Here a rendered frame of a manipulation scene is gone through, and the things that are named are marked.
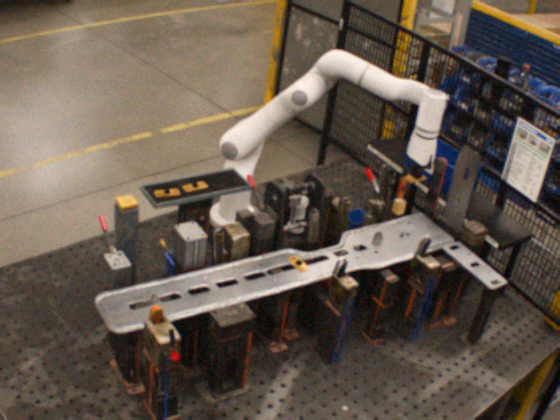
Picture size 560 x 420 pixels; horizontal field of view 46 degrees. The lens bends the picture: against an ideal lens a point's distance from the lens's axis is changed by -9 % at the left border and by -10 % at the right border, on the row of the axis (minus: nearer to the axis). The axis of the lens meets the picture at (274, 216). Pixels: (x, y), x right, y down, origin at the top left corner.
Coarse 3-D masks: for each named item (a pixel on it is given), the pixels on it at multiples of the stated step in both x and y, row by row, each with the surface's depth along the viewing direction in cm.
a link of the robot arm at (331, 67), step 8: (328, 56) 243; (336, 56) 241; (344, 56) 240; (352, 56) 241; (320, 64) 246; (328, 64) 243; (336, 64) 241; (344, 64) 240; (352, 64) 239; (360, 64) 239; (312, 72) 255; (320, 72) 254; (328, 72) 244; (336, 72) 243; (344, 72) 241; (352, 72) 240; (360, 72) 239; (328, 80) 254; (336, 80) 250; (352, 80) 242; (328, 88) 258
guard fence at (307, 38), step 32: (288, 0) 517; (320, 0) 493; (352, 0) 468; (384, 0) 446; (416, 0) 429; (288, 32) 529; (320, 32) 502; (352, 32) 478; (288, 64) 539; (384, 64) 464; (352, 96) 497; (320, 128) 535
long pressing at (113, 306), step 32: (384, 224) 271; (416, 224) 274; (256, 256) 243; (288, 256) 246; (320, 256) 249; (352, 256) 250; (384, 256) 253; (128, 288) 219; (160, 288) 222; (192, 288) 224; (224, 288) 226; (256, 288) 228; (288, 288) 232; (128, 320) 207
